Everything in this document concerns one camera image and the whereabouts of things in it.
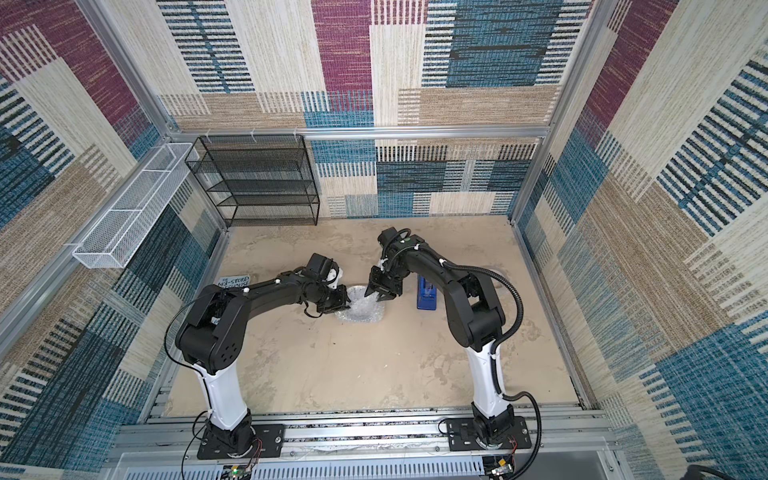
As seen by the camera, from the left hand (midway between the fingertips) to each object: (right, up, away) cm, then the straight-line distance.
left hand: (354, 304), depth 95 cm
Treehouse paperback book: (-40, +7, +5) cm, 41 cm away
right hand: (+7, +3, -4) cm, 9 cm away
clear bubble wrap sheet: (+3, -1, -4) cm, 5 cm away
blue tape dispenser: (+22, +4, -4) cm, 23 cm away
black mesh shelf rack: (-37, +43, +16) cm, 59 cm away
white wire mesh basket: (-53, +21, -24) cm, 62 cm away
